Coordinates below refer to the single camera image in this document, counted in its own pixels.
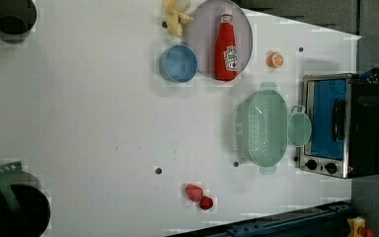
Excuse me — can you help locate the blue metal frame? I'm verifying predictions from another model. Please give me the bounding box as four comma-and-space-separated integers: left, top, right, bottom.
168, 201, 355, 237

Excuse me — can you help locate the blue bowl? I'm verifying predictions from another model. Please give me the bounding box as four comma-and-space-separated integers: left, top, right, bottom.
159, 44, 198, 83

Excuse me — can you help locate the black cylinder post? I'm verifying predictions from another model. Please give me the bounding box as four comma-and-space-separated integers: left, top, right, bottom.
0, 184, 51, 237
0, 0, 38, 36

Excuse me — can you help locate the pink toy strawberry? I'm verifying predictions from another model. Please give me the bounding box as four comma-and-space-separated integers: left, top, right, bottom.
186, 184, 203, 202

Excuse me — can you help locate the grey round plate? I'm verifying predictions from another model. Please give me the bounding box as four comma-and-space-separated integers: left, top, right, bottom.
186, 0, 253, 78

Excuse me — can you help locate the yellow toy banana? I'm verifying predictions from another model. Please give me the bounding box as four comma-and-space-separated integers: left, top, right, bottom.
163, 0, 193, 38

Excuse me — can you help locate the black cylinder post bottom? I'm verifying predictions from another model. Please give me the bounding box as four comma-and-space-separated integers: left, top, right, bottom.
0, 184, 51, 237

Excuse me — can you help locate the silver black toaster oven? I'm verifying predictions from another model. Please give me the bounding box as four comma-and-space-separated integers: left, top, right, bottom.
299, 73, 379, 179

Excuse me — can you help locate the orange slice toy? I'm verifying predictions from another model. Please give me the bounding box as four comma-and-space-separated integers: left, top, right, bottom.
266, 52, 284, 68

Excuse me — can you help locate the green plastic rack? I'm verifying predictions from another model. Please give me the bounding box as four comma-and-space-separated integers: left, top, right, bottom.
0, 161, 22, 213

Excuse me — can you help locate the small mint green cup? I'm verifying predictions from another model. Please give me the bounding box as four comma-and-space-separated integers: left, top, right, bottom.
287, 106, 312, 147

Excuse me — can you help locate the red ketchup bottle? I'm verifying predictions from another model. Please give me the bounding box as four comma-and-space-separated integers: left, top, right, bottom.
214, 9, 239, 81

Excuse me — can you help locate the black cylinder post top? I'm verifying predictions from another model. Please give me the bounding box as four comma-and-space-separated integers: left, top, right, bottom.
0, 0, 38, 36

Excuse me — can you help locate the mint green plastic strainer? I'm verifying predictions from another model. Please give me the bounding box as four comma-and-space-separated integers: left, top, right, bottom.
235, 82, 288, 175

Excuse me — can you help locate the yellow red emergency button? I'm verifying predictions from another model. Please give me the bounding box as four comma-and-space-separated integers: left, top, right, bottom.
347, 217, 374, 237

